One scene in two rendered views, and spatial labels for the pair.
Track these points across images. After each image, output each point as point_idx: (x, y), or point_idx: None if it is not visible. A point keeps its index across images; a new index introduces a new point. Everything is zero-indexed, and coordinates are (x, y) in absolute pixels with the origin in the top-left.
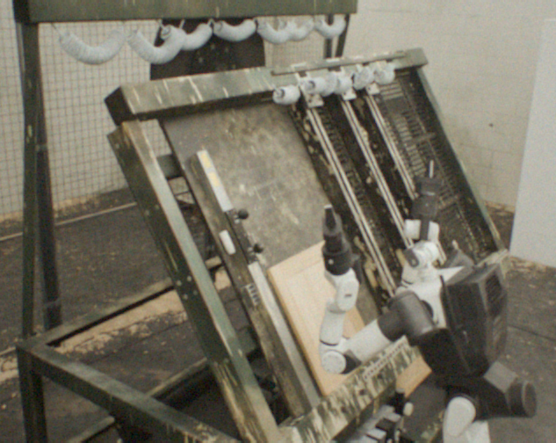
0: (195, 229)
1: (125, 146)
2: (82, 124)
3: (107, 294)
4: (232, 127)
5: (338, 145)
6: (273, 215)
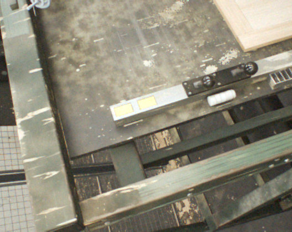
0: None
1: (110, 218)
2: None
3: None
4: (72, 61)
5: None
6: (176, 30)
